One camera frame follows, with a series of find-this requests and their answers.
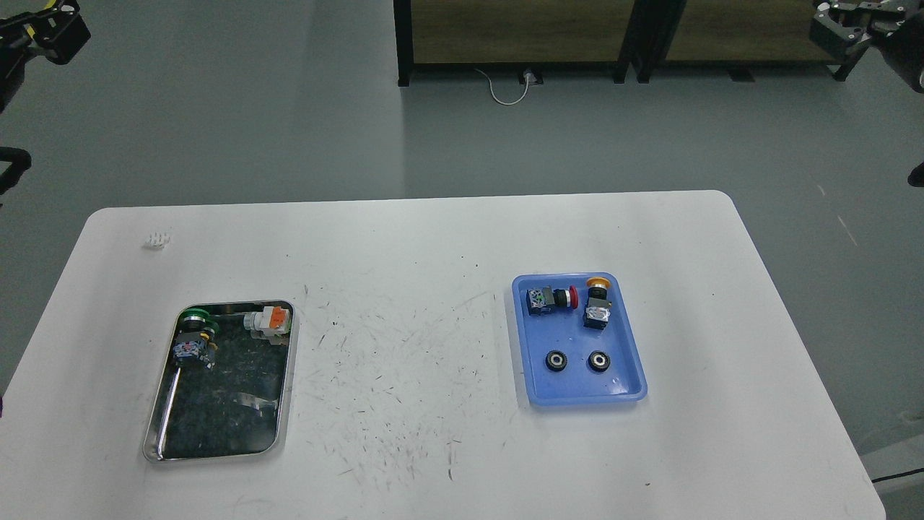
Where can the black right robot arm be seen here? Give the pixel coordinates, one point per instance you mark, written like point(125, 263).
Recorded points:
point(908, 64)

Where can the orange white switch module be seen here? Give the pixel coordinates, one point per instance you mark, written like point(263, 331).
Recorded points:
point(273, 324)

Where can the silver metal tray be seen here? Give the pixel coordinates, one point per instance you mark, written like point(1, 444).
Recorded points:
point(238, 408)

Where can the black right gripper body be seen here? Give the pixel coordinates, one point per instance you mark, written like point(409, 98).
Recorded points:
point(896, 24)

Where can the right wooden black-framed cabinet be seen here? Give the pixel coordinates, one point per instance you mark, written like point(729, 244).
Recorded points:
point(733, 35)

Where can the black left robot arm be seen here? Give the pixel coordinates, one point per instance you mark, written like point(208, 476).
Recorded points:
point(13, 74)

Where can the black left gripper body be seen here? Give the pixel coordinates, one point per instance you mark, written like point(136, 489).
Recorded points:
point(18, 35)

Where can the left wooden black-framed cabinet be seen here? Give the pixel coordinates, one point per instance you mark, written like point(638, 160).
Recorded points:
point(516, 35)

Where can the blue plastic tray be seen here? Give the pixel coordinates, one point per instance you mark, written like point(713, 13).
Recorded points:
point(576, 385)

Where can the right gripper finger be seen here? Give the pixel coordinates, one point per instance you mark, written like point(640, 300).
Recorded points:
point(837, 27)

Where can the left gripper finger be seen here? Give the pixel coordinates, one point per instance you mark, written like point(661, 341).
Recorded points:
point(60, 31)

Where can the small white plastic part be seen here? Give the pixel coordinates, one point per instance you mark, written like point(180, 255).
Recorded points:
point(157, 241)

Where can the yellow push button switch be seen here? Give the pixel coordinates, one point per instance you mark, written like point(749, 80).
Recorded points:
point(597, 311)

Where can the wooden black-framed cabinet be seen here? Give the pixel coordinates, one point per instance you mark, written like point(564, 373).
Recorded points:
point(733, 35)
point(516, 35)

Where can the red push button switch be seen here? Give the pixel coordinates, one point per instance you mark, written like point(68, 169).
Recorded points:
point(547, 299)

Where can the green push button switch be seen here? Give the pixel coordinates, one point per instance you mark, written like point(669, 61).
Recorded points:
point(195, 341)

